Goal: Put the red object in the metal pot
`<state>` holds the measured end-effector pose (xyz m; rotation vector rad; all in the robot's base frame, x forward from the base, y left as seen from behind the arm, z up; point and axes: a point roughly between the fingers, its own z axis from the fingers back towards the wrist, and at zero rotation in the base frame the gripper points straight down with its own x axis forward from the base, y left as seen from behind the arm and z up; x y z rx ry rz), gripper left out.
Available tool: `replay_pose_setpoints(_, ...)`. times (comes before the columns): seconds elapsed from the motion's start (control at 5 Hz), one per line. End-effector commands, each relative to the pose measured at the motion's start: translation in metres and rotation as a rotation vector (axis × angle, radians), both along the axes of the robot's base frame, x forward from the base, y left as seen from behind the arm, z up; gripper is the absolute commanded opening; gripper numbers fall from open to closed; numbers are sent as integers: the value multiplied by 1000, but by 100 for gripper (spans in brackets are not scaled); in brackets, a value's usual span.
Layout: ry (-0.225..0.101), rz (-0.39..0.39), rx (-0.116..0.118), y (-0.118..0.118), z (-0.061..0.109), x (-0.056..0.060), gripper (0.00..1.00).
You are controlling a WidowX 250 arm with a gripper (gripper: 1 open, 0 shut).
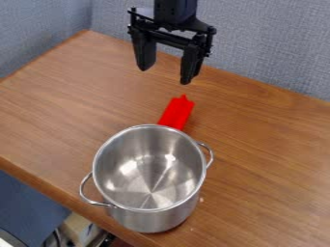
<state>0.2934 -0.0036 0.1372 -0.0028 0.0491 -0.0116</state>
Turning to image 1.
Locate beige box under table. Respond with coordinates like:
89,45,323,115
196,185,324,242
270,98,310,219
59,213,105,247

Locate stainless steel pot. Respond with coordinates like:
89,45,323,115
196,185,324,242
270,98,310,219
83,124,214,233

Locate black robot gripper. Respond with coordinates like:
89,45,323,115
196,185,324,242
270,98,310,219
129,0,217,85

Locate red plastic block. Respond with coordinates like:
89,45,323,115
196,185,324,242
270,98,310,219
158,95,196,130

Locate black cable under table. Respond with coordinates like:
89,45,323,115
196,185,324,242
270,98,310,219
51,228,62,247

